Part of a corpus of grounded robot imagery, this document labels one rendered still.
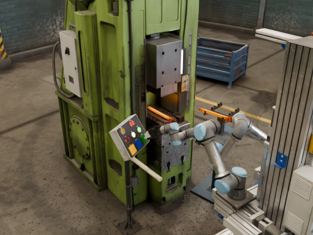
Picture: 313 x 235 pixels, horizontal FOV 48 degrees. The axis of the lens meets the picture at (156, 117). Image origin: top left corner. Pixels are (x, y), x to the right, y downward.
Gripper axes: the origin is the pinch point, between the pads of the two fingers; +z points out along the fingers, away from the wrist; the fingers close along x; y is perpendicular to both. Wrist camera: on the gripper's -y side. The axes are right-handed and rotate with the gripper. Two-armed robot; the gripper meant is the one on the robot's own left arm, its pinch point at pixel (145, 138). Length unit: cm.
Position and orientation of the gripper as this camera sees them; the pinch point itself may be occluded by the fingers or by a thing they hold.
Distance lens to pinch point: 314.1
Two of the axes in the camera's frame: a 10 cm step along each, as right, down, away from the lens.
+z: -7.7, 2.7, 5.7
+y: -4.5, -8.7, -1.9
